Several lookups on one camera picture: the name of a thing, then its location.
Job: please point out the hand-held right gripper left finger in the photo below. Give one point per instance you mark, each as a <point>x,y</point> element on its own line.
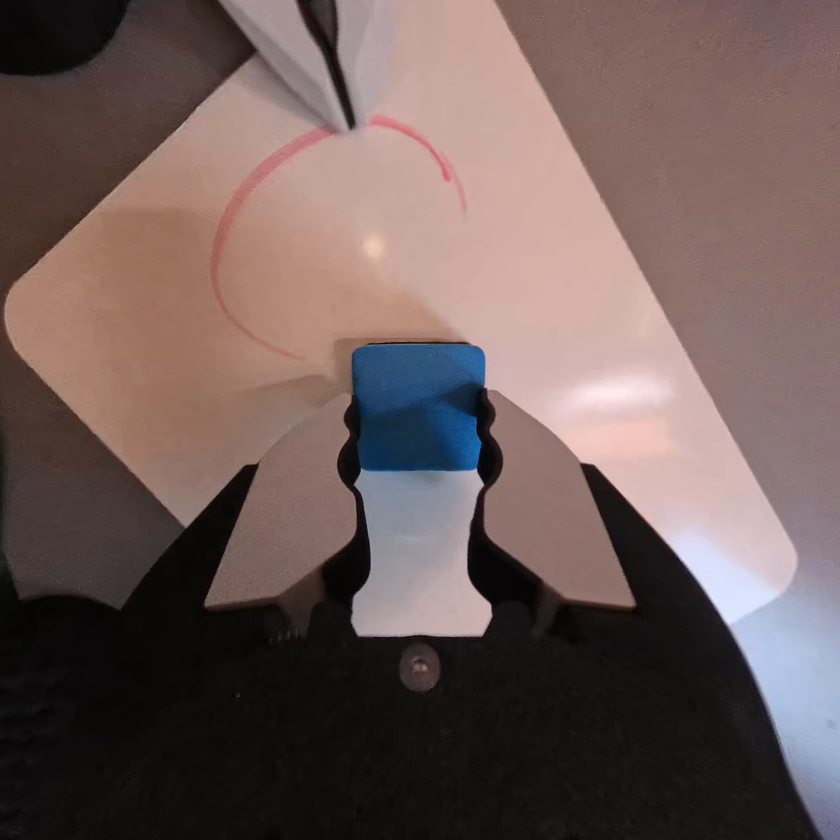
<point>289,525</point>

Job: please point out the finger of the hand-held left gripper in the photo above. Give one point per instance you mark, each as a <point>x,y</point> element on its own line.
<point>368,46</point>
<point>289,46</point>

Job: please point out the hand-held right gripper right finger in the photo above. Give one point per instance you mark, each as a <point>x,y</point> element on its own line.
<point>551,525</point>

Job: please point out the blue whiteboard eraser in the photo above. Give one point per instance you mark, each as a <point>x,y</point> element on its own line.
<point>420,407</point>

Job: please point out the white whiteboard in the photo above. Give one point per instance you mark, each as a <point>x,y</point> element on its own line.
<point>551,289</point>

